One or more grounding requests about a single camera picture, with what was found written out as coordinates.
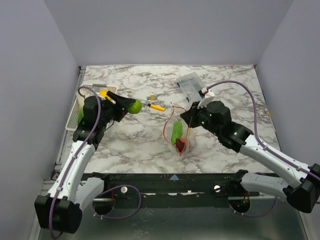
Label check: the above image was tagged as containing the green toy leaf vegetable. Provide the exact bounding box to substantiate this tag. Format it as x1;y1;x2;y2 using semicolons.
171;120;183;145

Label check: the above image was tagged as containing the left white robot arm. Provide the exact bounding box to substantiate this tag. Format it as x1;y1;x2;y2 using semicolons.
34;91;137;240

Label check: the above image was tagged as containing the yellow toy pear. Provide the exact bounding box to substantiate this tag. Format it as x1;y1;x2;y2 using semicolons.
99;90;108;98

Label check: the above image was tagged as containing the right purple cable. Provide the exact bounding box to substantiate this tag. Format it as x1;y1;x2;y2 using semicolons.
203;80;320;218

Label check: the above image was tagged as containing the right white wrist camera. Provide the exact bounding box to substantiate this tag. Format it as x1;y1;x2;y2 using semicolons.
197;87;215;109

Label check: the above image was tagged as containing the purple cable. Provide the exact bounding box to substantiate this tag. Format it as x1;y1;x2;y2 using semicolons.
48;85;142;240
203;80;320;218

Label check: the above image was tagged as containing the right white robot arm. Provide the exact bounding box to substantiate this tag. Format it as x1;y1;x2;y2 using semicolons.
180;101;320;213

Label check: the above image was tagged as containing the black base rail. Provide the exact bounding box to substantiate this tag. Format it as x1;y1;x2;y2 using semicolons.
82;170;248;211

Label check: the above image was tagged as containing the dark red toy plum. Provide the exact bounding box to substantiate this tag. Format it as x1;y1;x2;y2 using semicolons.
175;138;186;153

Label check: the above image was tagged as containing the white plastic basket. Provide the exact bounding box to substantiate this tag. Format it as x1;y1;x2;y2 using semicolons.
65;83;118;132

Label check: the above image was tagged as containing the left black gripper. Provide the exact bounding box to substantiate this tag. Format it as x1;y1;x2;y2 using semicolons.
98;91;134;127

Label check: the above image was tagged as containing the clear plastic parts box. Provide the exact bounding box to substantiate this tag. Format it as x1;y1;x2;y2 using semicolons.
176;72;205;103

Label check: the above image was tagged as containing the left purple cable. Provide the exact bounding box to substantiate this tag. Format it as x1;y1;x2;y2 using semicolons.
48;85;142;240

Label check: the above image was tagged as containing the green toy lime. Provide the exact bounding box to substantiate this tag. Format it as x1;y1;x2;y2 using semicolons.
127;99;143;115

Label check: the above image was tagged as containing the toy bok choy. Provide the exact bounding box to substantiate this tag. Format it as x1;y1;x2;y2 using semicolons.
77;106;84;125

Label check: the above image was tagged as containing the small striped connector block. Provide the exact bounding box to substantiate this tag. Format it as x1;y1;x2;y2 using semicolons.
146;95;158;101

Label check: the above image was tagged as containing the clear bag with orange zipper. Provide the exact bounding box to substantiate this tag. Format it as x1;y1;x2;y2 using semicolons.
162;102;196;157

